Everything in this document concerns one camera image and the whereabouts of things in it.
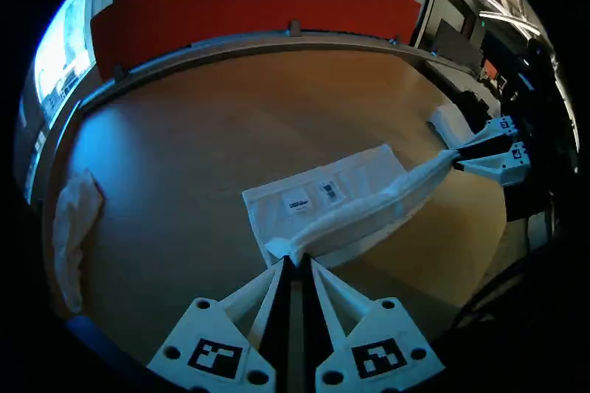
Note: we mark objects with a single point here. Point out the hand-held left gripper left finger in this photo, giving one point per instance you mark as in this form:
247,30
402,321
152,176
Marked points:
216,319

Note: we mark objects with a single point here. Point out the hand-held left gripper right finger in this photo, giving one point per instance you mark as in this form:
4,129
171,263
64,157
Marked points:
382,324

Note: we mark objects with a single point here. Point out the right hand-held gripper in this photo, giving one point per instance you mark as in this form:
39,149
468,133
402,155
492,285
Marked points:
541,102

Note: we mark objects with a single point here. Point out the white towel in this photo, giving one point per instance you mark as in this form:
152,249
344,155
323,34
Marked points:
350,199

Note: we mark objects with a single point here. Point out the stack of white towels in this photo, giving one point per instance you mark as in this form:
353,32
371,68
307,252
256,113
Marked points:
449,122

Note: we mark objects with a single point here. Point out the heap of white towels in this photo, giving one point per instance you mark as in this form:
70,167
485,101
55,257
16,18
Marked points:
73,236

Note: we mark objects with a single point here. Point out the red desk screen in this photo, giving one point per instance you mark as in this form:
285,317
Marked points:
249,15

